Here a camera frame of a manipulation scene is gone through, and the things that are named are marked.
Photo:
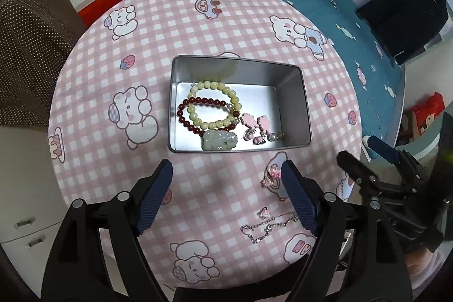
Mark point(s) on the round pink checkered table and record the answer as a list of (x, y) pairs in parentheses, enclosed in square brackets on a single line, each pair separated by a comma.
[(141, 40)]

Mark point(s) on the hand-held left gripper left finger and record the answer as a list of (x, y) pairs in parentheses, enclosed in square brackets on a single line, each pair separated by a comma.
[(155, 196)]

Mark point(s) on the grey metal tin box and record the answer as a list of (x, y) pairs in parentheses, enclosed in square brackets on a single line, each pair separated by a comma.
[(292, 104)]

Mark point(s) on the pearl earring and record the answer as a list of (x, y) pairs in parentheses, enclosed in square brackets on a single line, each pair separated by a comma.
[(273, 137)]

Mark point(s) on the small pink silver charm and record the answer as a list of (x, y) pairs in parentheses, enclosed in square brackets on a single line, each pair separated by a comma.
[(263, 212)]

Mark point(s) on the person's right hand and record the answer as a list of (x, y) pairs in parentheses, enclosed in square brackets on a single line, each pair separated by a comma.
[(423, 265)]

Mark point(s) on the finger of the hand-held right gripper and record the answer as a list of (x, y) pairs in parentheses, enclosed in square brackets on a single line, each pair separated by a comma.
[(357, 171), (384, 150)]

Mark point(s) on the pink flower earring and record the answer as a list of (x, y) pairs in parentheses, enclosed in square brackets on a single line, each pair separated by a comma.
[(264, 122), (248, 119)]

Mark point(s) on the small pink stud earring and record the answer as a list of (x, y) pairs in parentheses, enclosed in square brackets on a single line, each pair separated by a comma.
[(247, 136), (259, 139)]

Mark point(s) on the red bag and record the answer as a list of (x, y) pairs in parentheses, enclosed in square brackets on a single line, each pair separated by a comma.
[(426, 111)]

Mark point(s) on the small pink flower charm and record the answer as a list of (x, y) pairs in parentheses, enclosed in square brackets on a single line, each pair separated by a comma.
[(272, 176)]

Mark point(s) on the brown dotted cloth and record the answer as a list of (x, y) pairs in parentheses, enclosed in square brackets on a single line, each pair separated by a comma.
[(32, 40)]

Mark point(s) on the blue candy print bed sheet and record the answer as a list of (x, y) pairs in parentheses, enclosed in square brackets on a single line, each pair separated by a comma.
[(318, 12)]

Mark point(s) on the pale green jade pendant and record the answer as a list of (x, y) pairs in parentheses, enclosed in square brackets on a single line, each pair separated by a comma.
[(219, 140)]

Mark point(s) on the white cabinet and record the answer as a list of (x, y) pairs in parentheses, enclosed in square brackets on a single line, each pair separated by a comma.
[(24, 181)]

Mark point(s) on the black hanging jacket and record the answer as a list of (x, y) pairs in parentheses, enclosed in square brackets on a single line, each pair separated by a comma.
[(403, 15)]

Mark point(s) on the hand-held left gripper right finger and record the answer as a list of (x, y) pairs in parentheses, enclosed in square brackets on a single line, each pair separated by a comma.
[(299, 196)]

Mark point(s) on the wooden chair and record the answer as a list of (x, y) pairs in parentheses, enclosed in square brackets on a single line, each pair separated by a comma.
[(412, 128)]

